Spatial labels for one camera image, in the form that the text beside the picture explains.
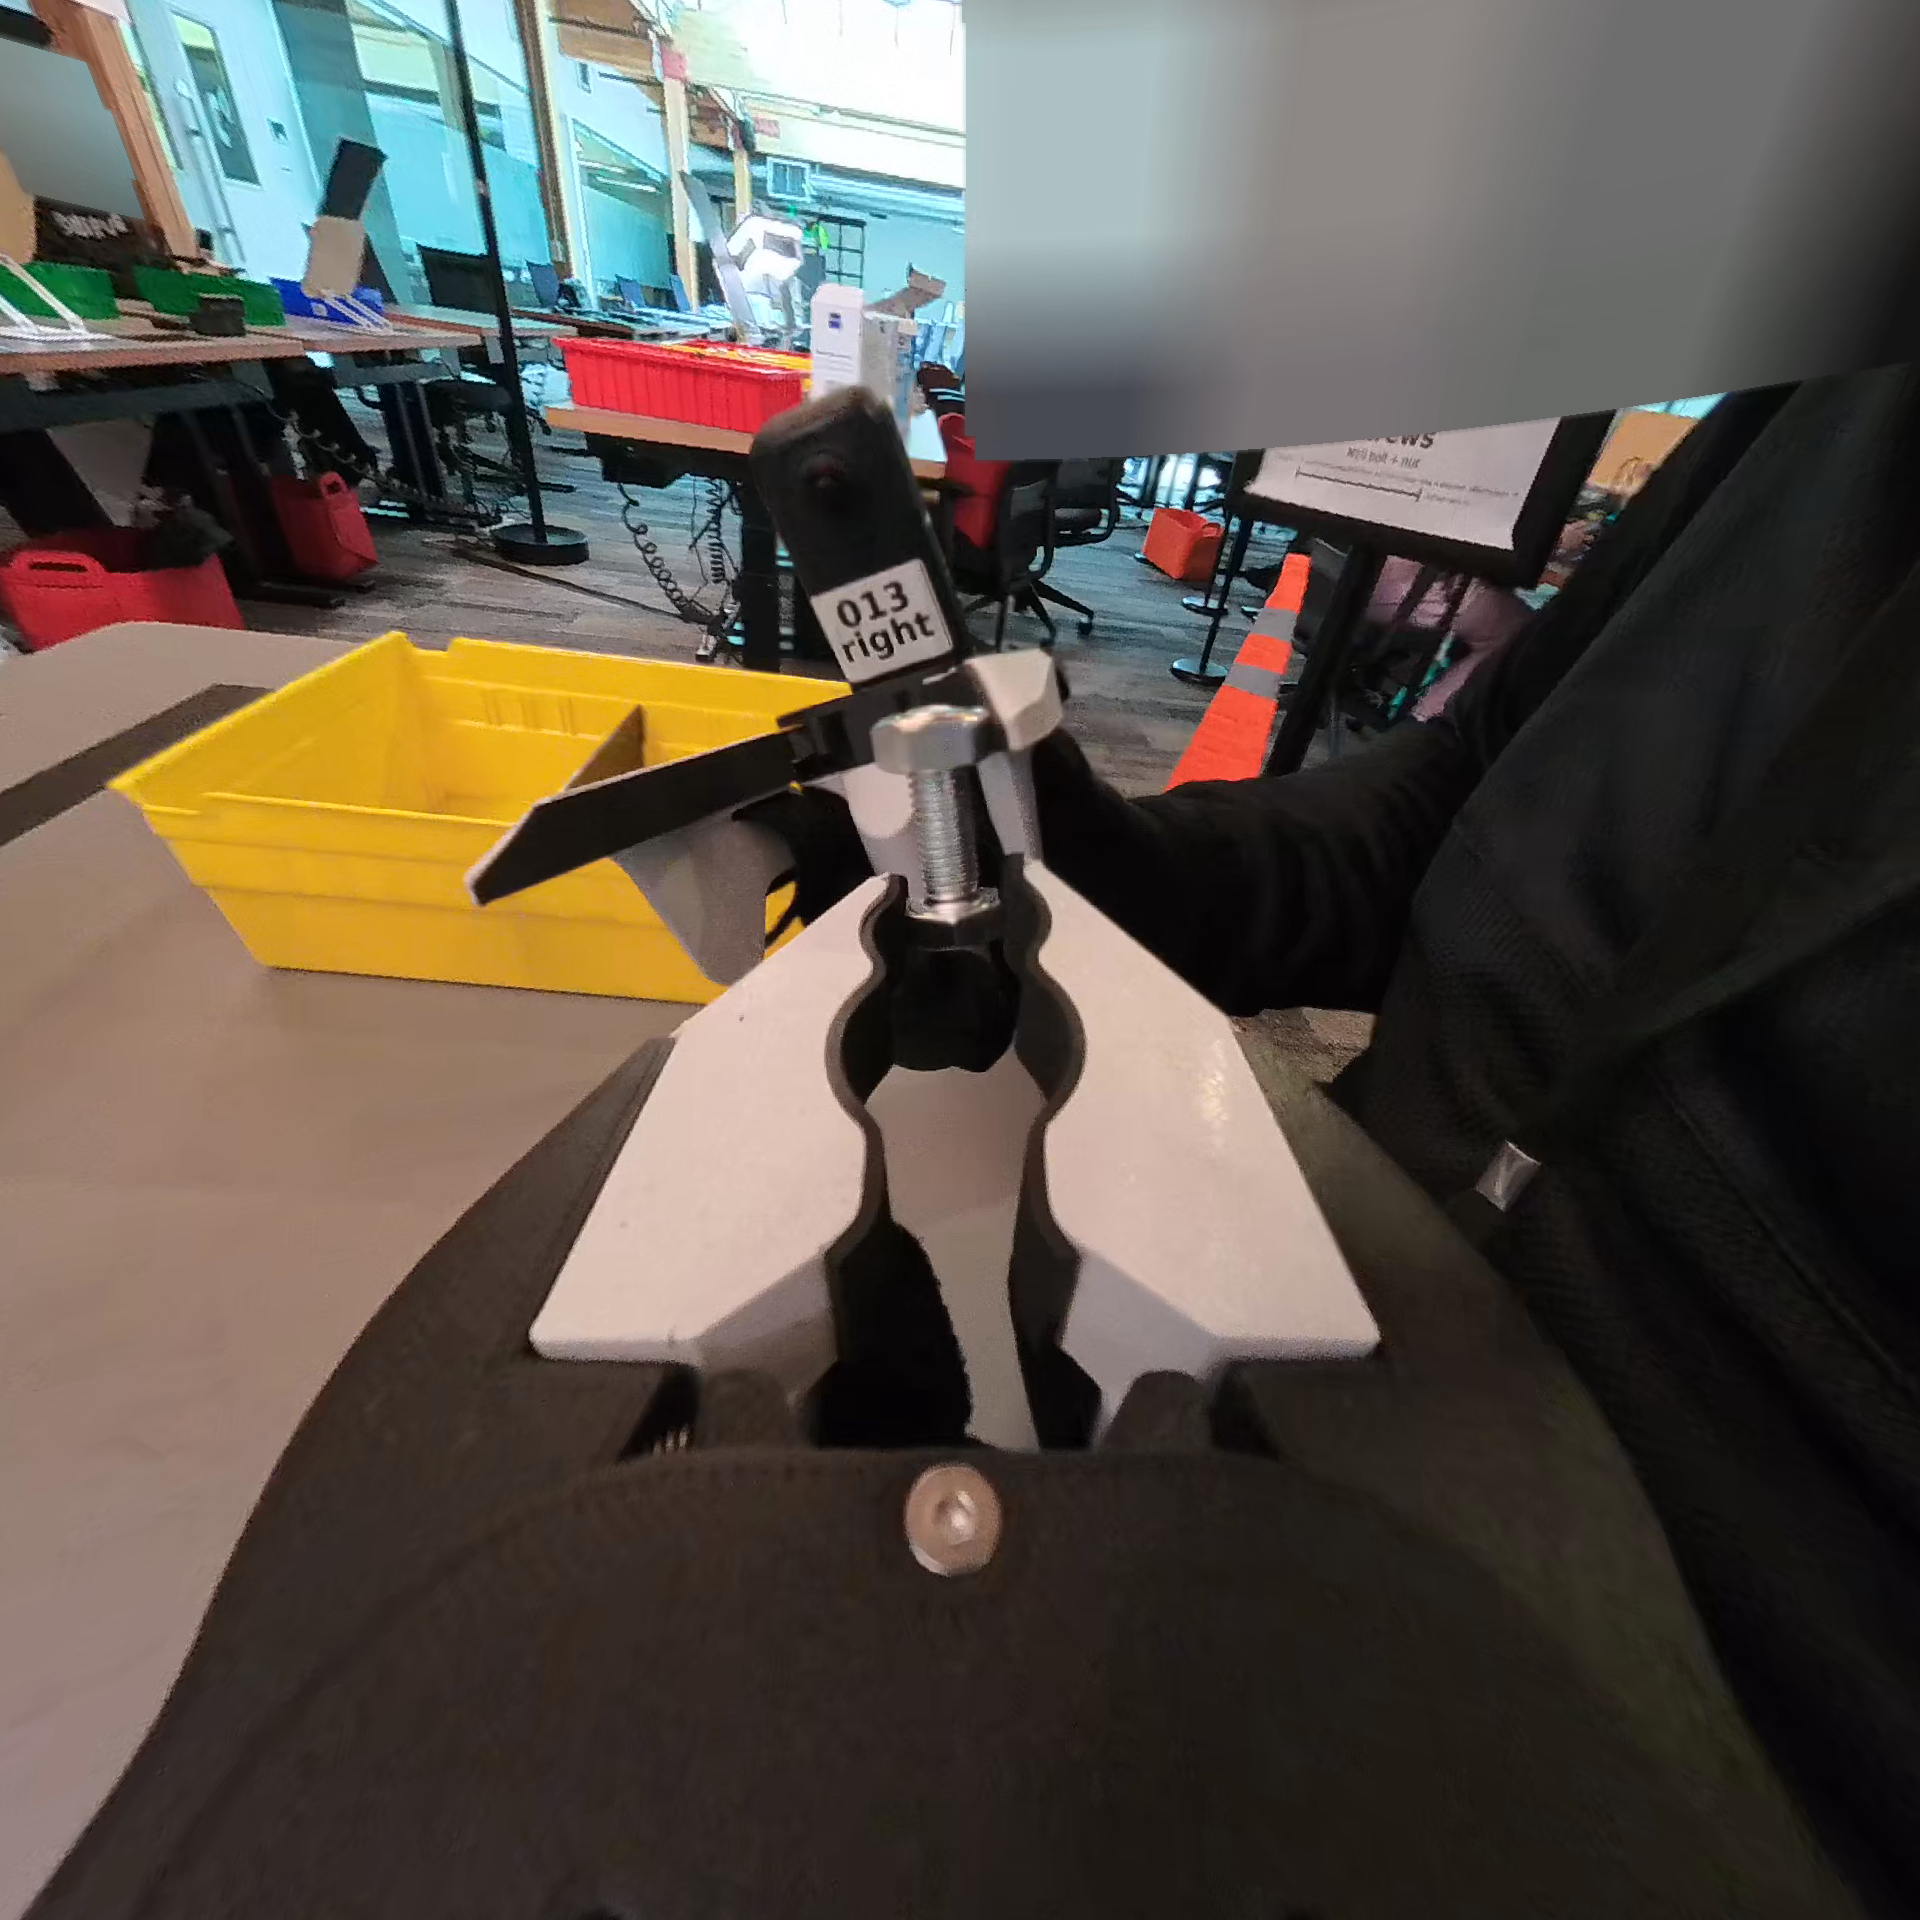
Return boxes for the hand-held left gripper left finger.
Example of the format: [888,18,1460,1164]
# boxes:
[528,877,922,1427]

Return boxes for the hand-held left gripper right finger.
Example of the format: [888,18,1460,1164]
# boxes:
[996,860,1380,1448]

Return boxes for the black board with wooden back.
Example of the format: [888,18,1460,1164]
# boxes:
[308,138,388,297]

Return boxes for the yellow storage bin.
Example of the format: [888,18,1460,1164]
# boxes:
[108,632,856,1006]

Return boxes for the green storage bin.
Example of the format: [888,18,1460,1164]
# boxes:
[127,261,288,330]
[0,258,123,327]

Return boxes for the red tote basket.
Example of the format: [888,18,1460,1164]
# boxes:
[269,474,375,588]
[0,525,242,645]

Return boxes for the black coiled cable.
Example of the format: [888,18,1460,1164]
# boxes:
[620,482,704,617]

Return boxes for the orange traffic cone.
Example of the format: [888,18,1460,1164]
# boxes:
[1163,549,1316,799]

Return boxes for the steel hex bolt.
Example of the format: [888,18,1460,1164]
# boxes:
[870,701,1002,900]

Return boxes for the black office chair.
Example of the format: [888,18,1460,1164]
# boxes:
[959,451,1125,645]

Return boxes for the person's right hand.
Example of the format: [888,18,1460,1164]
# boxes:
[887,730,1217,1072]

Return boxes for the red storage bin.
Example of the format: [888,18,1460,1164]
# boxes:
[554,335,813,437]

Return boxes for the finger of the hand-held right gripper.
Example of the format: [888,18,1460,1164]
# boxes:
[468,701,918,909]
[964,649,1073,868]

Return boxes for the black pole stand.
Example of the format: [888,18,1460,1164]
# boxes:
[443,0,596,570]

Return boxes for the person's right forearm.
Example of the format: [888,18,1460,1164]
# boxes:
[1185,706,1519,1023]

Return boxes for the framed marker sign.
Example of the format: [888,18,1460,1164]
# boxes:
[1238,407,1613,592]

